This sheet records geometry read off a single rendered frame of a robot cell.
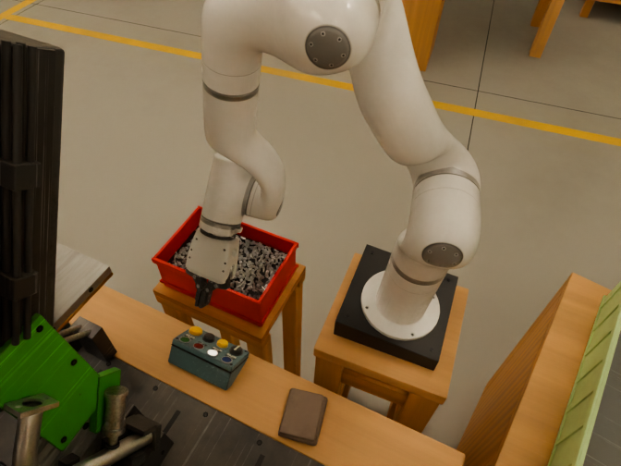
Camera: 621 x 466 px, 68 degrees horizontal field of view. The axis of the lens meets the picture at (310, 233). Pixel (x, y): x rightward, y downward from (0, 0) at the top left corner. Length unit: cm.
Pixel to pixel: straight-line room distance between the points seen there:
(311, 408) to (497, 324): 148
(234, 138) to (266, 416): 56
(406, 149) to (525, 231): 210
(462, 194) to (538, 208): 215
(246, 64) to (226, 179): 27
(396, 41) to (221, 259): 54
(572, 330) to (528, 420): 30
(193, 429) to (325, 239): 159
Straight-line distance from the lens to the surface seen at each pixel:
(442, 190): 80
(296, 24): 57
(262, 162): 83
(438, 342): 112
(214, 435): 101
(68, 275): 99
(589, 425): 109
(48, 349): 79
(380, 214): 260
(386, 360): 113
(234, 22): 67
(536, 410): 126
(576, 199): 312
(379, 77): 68
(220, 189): 91
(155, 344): 112
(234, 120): 77
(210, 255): 97
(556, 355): 136
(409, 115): 69
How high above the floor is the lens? 185
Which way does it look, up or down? 49 degrees down
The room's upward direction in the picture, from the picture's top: 2 degrees clockwise
